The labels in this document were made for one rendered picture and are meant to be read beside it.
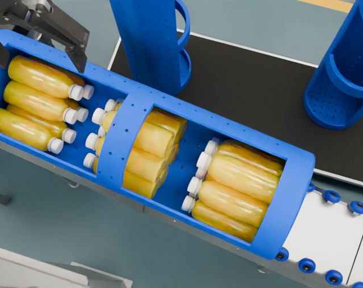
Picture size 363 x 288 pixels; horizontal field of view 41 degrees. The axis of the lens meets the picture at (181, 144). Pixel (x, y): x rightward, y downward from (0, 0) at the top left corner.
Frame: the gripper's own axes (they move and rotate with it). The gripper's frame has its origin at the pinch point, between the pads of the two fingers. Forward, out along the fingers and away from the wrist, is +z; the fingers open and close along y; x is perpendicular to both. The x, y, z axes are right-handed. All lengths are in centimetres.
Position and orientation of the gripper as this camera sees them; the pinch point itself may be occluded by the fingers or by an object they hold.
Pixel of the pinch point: (41, 59)
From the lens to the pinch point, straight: 82.5
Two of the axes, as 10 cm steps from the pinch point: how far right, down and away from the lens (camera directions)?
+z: 1.2, 3.6, 9.3
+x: -1.3, 9.3, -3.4
